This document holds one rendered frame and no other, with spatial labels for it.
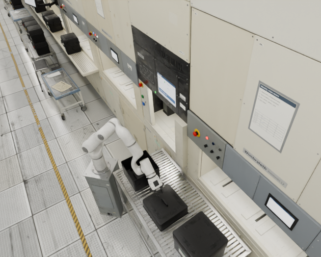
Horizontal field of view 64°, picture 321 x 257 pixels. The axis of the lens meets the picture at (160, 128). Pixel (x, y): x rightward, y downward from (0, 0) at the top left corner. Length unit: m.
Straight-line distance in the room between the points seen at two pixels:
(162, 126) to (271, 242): 1.54
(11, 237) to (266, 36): 3.29
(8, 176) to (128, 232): 1.97
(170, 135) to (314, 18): 1.98
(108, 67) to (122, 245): 2.50
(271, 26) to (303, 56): 0.19
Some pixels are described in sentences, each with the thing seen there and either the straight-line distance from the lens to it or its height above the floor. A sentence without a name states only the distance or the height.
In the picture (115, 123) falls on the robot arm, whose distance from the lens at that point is 2.12.
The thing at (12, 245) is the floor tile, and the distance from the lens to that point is 3.58.
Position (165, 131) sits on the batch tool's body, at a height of 0.87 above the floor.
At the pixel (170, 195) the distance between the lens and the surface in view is 2.34.
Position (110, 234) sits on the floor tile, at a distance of 3.21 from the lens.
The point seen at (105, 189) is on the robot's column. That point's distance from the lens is 2.83.
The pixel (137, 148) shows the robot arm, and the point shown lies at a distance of 2.08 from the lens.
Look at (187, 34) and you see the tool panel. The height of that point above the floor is 2.15.
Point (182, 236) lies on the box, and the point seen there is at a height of 1.01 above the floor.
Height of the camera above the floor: 2.83
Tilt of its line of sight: 43 degrees down
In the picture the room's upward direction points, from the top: 5 degrees counter-clockwise
